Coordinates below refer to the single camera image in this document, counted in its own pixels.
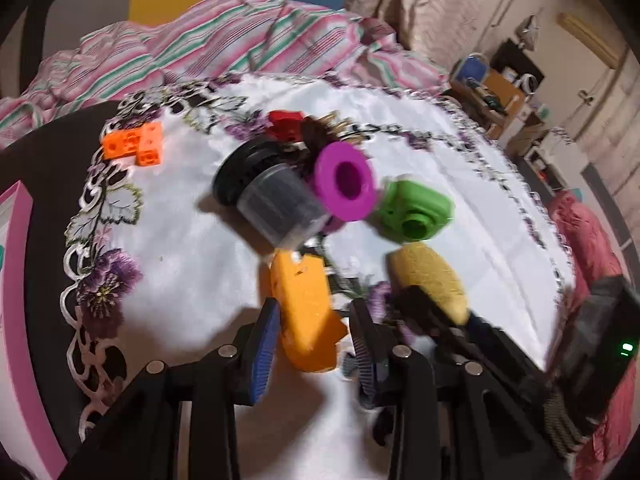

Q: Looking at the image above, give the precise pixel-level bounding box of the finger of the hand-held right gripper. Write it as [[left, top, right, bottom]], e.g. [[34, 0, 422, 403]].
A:
[[392, 285, 481, 356], [467, 312, 551, 381]]

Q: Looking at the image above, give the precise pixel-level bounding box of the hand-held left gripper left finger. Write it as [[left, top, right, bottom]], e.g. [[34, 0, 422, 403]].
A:
[[60, 297, 282, 480]]

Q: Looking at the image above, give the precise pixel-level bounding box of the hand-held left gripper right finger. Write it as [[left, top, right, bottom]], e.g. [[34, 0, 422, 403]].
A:
[[347, 297, 571, 480]]

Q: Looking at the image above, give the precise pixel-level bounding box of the yellow oval piece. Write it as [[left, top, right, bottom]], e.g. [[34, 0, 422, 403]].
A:
[[387, 242, 471, 326]]

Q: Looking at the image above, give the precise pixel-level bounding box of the orange wedge-shaped piece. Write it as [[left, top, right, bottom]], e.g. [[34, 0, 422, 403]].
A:
[[270, 251, 348, 373]]

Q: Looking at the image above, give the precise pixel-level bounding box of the green plastic piece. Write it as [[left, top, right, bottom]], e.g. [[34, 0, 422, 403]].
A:
[[377, 179, 456, 243]]

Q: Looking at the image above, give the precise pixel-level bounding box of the grey jar with black lid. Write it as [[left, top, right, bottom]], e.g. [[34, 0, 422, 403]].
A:
[[212, 140, 333, 251]]

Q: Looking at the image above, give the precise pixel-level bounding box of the purple plastic spool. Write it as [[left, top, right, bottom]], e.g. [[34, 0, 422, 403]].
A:
[[312, 142, 376, 233]]

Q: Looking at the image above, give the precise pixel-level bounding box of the brown waffle-shaped piece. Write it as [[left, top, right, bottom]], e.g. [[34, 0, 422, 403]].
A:
[[300, 114, 353, 155]]

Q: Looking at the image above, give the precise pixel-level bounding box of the pink rimmed tray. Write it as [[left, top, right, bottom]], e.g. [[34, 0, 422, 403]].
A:
[[0, 182, 68, 480]]

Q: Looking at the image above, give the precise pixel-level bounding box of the red cloth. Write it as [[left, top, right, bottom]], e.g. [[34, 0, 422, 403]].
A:
[[547, 192, 640, 480]]

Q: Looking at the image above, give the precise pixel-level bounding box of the white embroidered tablecloth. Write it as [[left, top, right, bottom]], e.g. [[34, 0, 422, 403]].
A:
[[60, 72, 576, 480]]

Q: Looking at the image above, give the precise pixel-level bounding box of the red plastic piece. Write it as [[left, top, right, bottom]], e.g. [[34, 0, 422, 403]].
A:
[[267, 109, 307, 143]]

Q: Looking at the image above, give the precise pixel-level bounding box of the cluttered wooden desk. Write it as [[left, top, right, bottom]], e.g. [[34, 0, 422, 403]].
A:
[[450, 67, 528, 141]]

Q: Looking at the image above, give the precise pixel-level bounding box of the blue plastic container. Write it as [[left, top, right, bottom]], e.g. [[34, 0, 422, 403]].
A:
[[460, 54, 490, 83]]

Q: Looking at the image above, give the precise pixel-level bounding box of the orange plastic block piece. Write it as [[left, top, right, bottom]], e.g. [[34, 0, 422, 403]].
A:
[[102, 122, 165, 167]]

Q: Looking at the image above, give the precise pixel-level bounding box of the white door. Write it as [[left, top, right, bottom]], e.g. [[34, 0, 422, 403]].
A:
[[560, 50, 631, 141]]

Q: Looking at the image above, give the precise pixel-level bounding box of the dark cabinet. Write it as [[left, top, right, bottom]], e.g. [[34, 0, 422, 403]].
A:
[[492, 39, 546, 91]]

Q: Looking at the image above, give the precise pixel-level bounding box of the beige patterned curtain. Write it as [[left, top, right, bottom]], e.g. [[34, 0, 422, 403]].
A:
[[345, 0, 551, 61]]

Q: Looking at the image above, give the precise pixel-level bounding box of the pink striped blanket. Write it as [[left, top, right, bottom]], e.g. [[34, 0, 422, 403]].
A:
[[0, 0, 451, 148]]

